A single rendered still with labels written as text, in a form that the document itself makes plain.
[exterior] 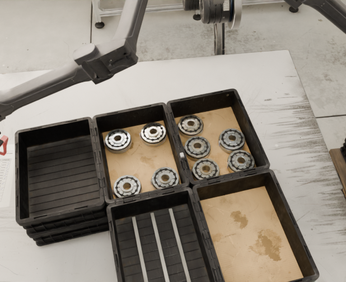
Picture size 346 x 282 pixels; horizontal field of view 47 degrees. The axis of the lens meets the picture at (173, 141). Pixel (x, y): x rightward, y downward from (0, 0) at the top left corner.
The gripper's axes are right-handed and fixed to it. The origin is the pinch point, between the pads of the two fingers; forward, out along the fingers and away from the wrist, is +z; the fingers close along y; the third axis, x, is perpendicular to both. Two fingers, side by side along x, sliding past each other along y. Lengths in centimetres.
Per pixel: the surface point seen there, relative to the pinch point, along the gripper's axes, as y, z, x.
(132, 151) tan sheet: 35, 22, 30
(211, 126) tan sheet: 58, 22, 56
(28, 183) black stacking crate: 6.2, 21.3, 0.3
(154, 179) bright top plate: 50, 19, 22
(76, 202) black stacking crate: 27.4, 21.3, 1.9
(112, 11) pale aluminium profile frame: -79, 92, 177
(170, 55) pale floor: -20, 107, 165
